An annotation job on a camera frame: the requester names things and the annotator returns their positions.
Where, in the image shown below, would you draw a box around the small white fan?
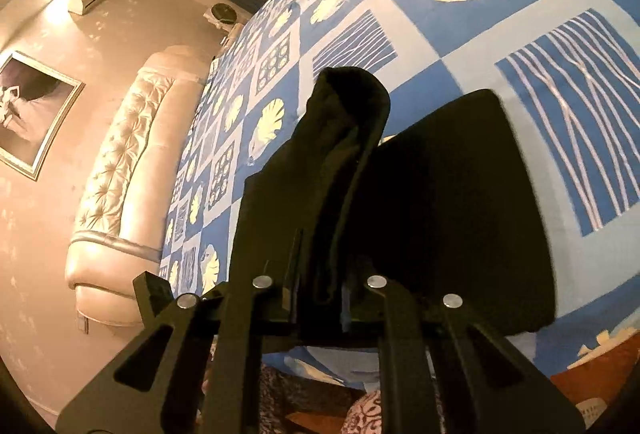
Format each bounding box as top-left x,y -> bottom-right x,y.
205,3 -> 241,35

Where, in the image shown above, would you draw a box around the framed wall picture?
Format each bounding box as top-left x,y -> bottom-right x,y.
0,50 -> 86,182

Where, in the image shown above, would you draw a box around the blue patterned bed sheet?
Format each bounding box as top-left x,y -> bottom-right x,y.
157,0 -> 640,390

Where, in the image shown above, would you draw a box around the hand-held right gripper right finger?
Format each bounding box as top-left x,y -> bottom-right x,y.
340,274 -> 586,434

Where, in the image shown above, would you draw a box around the black pants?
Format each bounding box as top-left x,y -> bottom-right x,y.
227,66 -> 558,335

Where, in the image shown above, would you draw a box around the cream tufted headboard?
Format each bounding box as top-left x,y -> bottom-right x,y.
65,45 -> 221,327

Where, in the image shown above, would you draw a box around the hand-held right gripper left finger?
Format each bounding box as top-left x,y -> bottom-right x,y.
55,229 -> 306,434

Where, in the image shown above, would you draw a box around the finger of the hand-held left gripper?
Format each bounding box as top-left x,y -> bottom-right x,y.
132,271 -> 177,330

